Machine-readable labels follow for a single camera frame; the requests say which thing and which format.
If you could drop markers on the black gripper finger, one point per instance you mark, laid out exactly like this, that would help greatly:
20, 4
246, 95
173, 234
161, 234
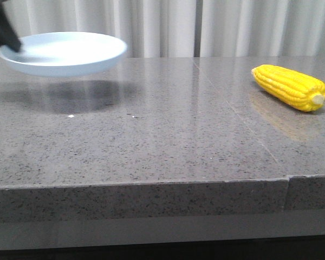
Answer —
8, 36

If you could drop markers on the light blue round plate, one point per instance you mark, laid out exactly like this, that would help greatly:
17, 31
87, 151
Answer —
65, 54

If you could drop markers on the yellow corn cob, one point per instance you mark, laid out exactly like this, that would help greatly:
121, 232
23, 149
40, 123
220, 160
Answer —
301, 91

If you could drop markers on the white pleated curtain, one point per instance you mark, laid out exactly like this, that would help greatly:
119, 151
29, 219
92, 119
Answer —
185, 28

